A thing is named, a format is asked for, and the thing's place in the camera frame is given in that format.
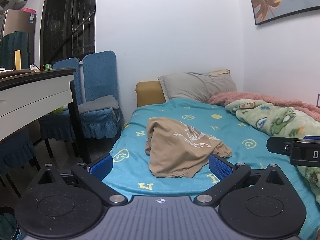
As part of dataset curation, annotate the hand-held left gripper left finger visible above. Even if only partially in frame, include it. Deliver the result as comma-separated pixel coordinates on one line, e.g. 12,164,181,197
25,154,128,207

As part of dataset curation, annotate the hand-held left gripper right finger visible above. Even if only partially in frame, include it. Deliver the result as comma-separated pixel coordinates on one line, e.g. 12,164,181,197
193,154,296,207

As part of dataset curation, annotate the tan printed t-shirt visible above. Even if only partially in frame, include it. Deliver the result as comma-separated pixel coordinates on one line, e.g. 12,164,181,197
145,117,233,179

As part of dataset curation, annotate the green cartoon fleece blanket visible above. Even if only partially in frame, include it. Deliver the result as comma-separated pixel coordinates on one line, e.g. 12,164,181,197
225,99,320,196

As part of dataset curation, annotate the pink fluffy blanket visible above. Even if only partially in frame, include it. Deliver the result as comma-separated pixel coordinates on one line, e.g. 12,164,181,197
207,92,320,122

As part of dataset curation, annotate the grey folded cloth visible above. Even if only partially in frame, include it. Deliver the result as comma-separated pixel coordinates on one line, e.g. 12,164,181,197
77,95,121,114

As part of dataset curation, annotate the blue printed bed sheet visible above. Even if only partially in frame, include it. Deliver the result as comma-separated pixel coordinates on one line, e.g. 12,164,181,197
101,97,320,240

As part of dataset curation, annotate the grey pillow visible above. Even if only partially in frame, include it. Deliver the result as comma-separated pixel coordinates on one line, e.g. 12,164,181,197
157,70,238,102

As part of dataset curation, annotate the yellow padded headboard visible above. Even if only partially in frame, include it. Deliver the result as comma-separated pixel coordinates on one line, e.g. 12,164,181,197
135,81,167,108

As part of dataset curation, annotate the blue covered dining chair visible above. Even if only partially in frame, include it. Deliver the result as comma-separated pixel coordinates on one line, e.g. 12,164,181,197
37,57,84,158
82,50,125,140
0,127,42,198

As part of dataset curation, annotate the yellow-edged pillow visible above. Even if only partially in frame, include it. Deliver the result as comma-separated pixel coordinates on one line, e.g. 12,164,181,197
200,69,231,77

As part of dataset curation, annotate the white desk with black legs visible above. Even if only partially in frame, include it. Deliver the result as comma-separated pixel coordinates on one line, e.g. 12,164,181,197
0,67,92,164

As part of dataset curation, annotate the dark waste bin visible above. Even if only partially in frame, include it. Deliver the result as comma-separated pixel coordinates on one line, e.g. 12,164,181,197
0,206,20,240

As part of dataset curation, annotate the yellow board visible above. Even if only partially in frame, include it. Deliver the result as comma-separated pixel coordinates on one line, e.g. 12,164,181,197
14,50,22,70

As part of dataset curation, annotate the dark framed window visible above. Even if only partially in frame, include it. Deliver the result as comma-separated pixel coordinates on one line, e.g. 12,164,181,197
40,0,98,67

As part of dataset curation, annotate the dark green chair back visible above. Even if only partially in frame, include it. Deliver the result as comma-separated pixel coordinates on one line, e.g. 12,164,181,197
0,31,31,70

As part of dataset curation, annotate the metallic refrigerator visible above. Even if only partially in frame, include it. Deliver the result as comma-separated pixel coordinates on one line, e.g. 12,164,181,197
0,9,37,68

